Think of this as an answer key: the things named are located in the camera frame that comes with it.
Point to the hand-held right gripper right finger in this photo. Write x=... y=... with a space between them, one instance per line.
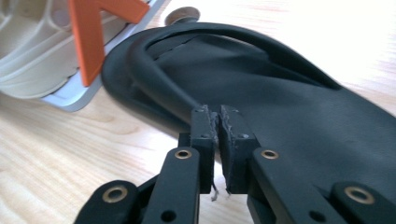
x=236 y=146

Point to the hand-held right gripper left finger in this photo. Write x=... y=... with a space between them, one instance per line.
x=202 y=146

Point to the black sandal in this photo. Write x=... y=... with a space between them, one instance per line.
x=280 y=102

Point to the white and orange shoe rack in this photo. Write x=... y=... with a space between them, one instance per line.
x=87 y=46

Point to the white clog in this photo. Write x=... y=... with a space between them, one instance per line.
x=34 y=56

